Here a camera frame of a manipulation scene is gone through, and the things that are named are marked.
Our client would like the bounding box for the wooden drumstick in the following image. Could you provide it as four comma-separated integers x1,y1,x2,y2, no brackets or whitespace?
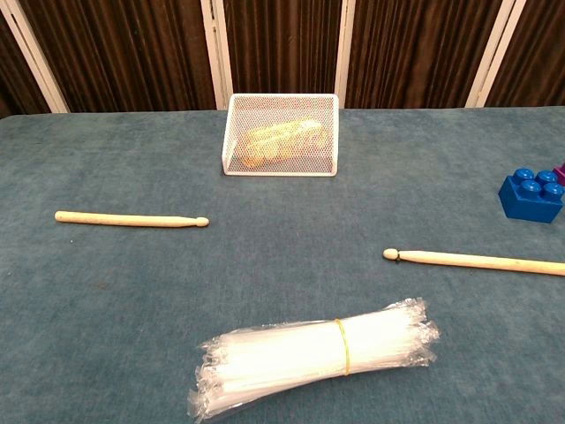
382,248,565,277
55,210,210,230

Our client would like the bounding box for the bundle of wrapped clear straws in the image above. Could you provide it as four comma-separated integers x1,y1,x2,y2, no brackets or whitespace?
187,297,442,420

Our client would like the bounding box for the yellow rubber band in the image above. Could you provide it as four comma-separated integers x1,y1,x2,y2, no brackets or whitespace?
334,317,352,376

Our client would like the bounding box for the teal felt table mat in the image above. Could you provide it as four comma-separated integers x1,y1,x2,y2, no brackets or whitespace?
0,105,565,424

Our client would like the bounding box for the dark brown pleated curtain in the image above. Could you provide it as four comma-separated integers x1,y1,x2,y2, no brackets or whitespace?
0,0,565,118

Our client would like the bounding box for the blue toy building block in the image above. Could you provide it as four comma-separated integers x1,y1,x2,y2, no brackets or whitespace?
498,166,565,226

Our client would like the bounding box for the white screen frame post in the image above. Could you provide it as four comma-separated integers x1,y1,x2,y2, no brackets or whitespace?
334,0,358,110
0,0,70,114
200,0,234,110
464,0,517,109

